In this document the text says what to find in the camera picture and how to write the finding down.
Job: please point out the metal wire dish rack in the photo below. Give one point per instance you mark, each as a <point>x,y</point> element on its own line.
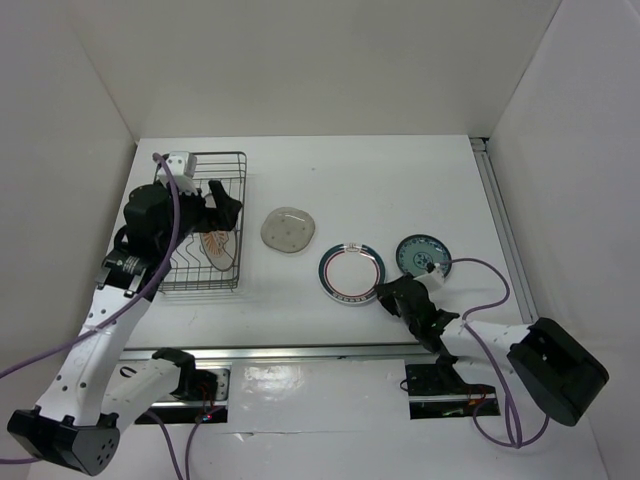
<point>190,268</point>

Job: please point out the blue floral plate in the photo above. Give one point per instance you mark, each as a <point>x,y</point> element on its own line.
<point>415,252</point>

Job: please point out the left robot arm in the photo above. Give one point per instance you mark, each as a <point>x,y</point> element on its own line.
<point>77,423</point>

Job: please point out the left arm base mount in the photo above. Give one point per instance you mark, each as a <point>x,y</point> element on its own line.
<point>201,394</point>

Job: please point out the green red ring plate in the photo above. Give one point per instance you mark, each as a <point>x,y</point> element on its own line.
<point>349,273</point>

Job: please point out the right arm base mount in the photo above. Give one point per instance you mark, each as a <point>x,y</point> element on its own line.
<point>436,391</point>

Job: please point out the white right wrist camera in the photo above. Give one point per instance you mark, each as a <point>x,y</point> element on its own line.
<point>434,277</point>

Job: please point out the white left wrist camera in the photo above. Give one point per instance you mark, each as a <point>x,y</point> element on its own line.
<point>182,165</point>

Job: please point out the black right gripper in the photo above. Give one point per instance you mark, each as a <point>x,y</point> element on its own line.
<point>384,292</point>

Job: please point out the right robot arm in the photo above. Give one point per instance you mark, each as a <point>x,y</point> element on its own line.
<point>561,376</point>

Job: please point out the clear glass plate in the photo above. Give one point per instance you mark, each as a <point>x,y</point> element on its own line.
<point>288,230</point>

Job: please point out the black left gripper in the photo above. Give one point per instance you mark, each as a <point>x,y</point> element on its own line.
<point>223,217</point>

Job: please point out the orange sunburst plate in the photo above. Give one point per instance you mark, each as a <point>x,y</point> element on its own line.
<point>220,248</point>

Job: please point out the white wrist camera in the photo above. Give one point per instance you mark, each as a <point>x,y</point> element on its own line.
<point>434,277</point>
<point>182,165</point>

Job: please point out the aluminium frame rail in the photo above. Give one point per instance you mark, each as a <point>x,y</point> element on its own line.
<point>515,267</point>

